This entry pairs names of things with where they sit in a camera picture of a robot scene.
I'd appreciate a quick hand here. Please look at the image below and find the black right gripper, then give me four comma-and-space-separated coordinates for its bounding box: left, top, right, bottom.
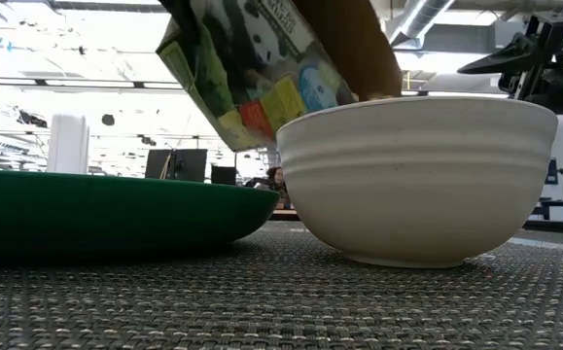
457, 13, 563, 121

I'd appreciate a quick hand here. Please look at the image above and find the colourful panda cereal box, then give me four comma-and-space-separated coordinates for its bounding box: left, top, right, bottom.
157, 0, 404, 153

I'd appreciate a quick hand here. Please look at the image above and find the white ceramic bowl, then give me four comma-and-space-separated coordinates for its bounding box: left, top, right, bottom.
275, 95, 559, 269

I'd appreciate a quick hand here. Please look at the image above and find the person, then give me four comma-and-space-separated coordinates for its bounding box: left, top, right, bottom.
244, 166, 291, 208

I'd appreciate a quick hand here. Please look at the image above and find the grey woven placemat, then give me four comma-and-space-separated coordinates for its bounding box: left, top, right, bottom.
0, 221, 563, 350

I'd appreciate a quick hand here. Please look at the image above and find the black computer monitor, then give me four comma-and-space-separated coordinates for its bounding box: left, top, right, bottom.
144, 148, 208, 184

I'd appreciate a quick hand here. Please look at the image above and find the green plate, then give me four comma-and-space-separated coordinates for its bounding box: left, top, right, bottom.
0, 168, 281, 259

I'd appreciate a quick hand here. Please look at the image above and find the white cylindrical column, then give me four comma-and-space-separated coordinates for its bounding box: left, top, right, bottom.
46, 114, 90, 174

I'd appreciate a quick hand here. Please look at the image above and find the silver ceiling duct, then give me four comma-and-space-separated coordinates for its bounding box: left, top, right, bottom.
387, 0, 457, 50

